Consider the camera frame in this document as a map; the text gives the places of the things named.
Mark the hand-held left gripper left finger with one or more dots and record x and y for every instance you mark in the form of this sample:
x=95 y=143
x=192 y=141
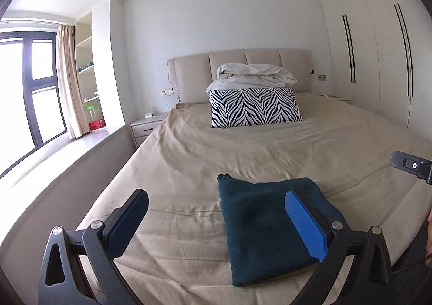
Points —
x=130 y=220

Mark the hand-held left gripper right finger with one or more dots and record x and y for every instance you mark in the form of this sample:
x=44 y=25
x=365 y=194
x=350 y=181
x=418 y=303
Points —
x=303 y=224

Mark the dark teal knit sweater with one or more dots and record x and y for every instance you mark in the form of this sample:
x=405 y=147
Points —
x=256 y=224

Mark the bed with beige sheet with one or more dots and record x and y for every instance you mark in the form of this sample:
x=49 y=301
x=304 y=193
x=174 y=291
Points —
x=236 y=153

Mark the white window sill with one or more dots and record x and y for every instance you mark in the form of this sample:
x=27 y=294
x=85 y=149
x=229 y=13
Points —
x=50 y=163

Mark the red container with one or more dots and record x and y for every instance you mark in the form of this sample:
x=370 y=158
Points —
x=96 y=124

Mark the person's dark clothing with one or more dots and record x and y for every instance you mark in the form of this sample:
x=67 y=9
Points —
x=415 y=278

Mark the green capped clear bottle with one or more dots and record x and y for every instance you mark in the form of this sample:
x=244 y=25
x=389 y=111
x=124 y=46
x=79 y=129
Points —
x=91 y=113

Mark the zebra striped pillow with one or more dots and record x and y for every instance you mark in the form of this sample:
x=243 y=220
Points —
x=253 y=107

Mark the beige curtain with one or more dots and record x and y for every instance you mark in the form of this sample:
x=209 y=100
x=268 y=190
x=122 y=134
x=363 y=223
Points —
x=69 y=82

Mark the beige padded headboard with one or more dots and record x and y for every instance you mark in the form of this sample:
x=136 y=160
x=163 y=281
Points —
x=192 y=79

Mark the cream folded duvet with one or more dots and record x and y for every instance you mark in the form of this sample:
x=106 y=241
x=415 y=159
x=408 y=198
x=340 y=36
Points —
x=253 y=74

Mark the green items on shelf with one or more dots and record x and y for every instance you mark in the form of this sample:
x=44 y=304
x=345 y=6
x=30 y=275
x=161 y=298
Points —
x=86 y=67

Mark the black framed window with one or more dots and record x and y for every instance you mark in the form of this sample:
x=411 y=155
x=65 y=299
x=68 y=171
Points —
x=30 y=95

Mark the white wall socket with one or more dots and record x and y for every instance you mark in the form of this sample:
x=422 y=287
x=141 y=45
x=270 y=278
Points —
x=167 y=91
x=322 y=78

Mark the built-in white wall shelf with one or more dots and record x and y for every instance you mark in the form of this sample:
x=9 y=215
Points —
x=89 y=72

